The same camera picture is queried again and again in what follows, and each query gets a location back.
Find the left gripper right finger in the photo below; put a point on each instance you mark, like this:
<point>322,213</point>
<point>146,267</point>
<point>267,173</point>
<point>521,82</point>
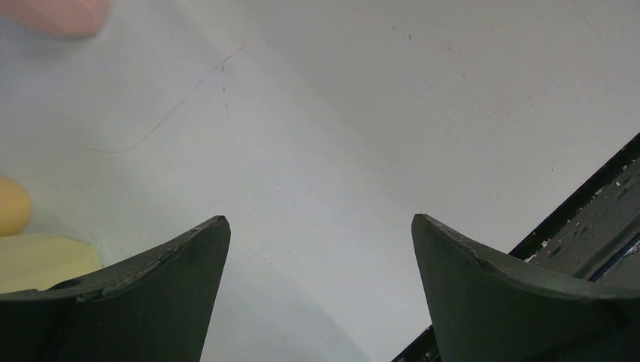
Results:
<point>486,305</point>

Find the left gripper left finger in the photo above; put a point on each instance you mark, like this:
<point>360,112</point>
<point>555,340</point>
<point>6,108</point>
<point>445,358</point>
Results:
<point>154,306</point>

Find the pink cup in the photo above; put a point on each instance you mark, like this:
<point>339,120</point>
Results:
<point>58,18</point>

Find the yellow-green mug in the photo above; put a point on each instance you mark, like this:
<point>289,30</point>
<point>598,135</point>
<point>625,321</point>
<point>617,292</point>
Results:
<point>41,261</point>

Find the yellow mug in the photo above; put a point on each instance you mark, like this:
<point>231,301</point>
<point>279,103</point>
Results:
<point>16,207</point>

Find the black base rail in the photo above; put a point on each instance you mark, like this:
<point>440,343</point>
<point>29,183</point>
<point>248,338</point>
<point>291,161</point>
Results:
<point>592,236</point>

